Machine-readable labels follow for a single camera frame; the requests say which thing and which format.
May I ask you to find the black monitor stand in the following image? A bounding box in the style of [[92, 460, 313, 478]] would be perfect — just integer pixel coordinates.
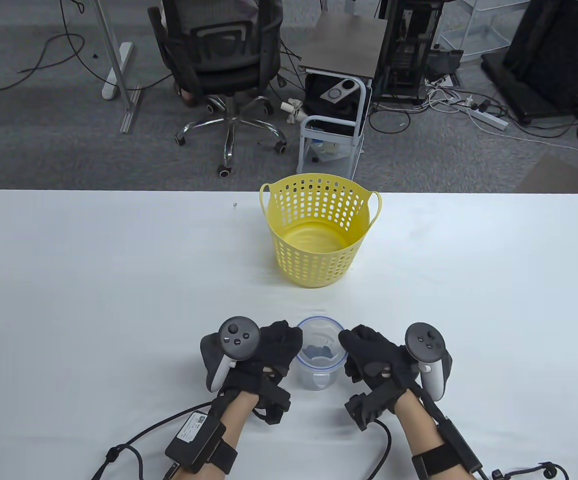
[[480, 0, 578, 127]]

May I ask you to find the white cart with dark top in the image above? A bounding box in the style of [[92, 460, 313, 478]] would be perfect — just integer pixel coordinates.
[[296, 12, 389, 182]]

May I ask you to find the black office chair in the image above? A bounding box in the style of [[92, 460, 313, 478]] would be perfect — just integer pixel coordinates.
[[147, 0, 290, 178]]

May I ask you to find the person's left hand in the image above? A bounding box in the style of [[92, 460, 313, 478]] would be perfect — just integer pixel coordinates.
[[219, 320, 304, 402]]

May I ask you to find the white wire shelf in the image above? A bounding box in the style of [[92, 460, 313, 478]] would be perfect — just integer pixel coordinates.
[[438, 0, 530, 64]]

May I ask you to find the grey right hand controller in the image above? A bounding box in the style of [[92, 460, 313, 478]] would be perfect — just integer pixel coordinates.
[[405, 322, 454, 402]]

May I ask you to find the white desk leg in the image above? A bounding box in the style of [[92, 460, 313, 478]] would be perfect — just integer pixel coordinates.
[[90, 0, 135, 101]]

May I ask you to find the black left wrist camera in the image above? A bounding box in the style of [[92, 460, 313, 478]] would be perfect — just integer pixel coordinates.
[[252, 378, 292, 427]]

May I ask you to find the white rolled paper with bow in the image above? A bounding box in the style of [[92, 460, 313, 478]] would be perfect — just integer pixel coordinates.
[[281, 98, 304, 125]]

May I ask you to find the aluminium profile bar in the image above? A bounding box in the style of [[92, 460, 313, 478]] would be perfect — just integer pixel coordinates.
[[119, 89, 143, 134]]

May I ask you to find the brown floor mat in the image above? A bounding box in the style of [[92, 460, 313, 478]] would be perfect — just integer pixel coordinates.
[[518, 152, 578, 195]]

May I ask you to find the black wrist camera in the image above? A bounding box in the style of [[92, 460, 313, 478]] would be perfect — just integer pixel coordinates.
[[252, 378, 292, 427], [344, 391, 395, 432]]

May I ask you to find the person's right hand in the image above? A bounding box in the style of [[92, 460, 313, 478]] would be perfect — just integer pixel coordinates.
[[338, 324, 420, 402]]

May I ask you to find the black right camera cable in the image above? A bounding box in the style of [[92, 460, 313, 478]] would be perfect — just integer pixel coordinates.
[[372, 418, 393, 480]]

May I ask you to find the person's right forearm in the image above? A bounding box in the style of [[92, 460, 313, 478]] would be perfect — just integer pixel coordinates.
[[393, 393, 472, 480]]

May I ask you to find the black floor cable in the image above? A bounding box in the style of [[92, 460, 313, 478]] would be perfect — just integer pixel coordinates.
[[0, 0, 104, 92]]

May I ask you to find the black computer rack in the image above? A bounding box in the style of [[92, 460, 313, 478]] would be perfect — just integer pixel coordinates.
[[372, 0, 464, 107]]

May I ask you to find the black case with round disc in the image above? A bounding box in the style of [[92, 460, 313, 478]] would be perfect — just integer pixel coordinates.
[[304, 74, 364, 137]]

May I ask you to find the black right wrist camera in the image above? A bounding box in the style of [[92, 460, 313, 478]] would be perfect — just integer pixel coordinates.
[[344, 391, 395, 432]]

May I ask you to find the white power strip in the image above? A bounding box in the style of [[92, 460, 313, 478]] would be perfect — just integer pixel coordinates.
[[460, 96, 510, 132]]

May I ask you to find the black box with white label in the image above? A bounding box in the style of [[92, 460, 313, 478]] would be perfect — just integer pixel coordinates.
[[164, 410, 227, 474]]

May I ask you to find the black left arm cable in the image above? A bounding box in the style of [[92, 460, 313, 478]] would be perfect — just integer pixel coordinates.
[[91, 400, 215, 480]]

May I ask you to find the clear plastic container blue rim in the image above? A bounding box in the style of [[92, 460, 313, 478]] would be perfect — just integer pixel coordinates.
[[295, 316, 346, 392]]

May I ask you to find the black cable with connector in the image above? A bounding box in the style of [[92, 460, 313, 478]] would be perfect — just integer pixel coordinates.
[[489, 461, 569, 480]]

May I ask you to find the grey left hand controller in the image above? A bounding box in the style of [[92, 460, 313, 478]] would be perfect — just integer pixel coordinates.
[[200, 316, 261, 394]]

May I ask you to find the grey hand controller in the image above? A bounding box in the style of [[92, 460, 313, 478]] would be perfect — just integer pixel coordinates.
[[200, 316, 261, 394], [405, 322, 454, 402]]

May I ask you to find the person's left forearm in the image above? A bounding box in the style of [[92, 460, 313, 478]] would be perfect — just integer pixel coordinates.
[[176, 391, 260, 480]]

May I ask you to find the yellow perforated plastic basket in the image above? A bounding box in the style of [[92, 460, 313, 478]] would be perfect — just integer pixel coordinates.
[[260, 173, 383, 289]]

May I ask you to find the black slim forearm module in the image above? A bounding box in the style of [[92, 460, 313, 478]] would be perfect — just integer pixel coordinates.
[[431, 419, 485, 478]]

